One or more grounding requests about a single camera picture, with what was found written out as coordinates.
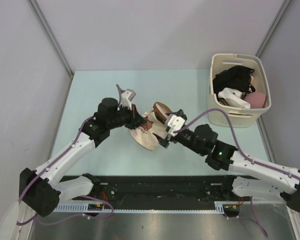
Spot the aluminium frame post left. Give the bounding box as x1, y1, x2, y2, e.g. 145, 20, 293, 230
26, 0, 74, 79

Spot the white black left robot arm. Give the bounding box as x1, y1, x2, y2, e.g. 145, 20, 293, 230
18, 96, 145, 217

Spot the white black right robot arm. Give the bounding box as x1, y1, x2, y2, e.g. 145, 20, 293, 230
157, 109, 300, 213

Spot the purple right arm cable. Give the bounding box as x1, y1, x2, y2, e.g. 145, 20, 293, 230
174, 107, 300, 237

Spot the grey slotted cable duct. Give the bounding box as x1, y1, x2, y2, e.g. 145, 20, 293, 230
53, 201, 239, 214

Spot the white garment in basket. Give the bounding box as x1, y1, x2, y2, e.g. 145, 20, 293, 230
217, 87, 251, 109

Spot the aluminium frame post right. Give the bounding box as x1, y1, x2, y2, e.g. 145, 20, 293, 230
255, 0, 294, 58

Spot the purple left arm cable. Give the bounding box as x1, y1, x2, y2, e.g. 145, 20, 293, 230
16, 83, 123, 227

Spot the pink bra cup in basket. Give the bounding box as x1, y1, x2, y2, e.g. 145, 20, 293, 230
243, 91, 266, 109

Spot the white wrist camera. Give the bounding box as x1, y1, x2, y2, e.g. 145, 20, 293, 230
120, 89, 136, 110
165, 114, 186, 137

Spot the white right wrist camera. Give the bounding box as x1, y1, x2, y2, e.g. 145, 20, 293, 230
165, 114, 186, 137

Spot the cream plastic laundry basket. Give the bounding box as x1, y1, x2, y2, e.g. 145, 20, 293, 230
206, 53, 272, 128

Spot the black garment in basket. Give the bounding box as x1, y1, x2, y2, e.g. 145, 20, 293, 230
212, 65, 256, 95

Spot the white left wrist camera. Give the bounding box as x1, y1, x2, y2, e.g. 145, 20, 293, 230
120, 89, 136, 110

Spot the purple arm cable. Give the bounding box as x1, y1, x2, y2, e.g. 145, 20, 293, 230
174, 107, 300, 237
16, 83, 123, 227

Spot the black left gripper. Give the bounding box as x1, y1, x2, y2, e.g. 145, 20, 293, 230
107, 102, 147, 130

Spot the aluminium frame post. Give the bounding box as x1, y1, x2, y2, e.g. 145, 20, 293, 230
255, 0, 294, 58
26, 0, 74, 79

